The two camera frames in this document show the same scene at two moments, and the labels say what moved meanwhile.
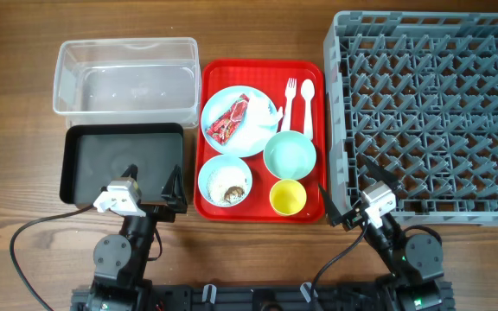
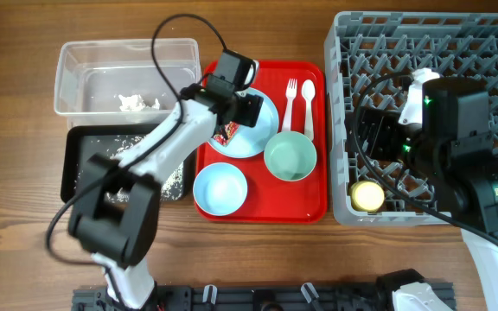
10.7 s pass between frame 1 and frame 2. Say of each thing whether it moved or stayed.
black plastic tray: stayed
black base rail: stayed
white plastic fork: stayed
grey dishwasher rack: stayed
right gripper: moved
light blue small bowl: moved
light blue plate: stayed
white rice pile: moved
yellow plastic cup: moved
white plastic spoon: stayed
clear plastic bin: stayed
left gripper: moved
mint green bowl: stayed
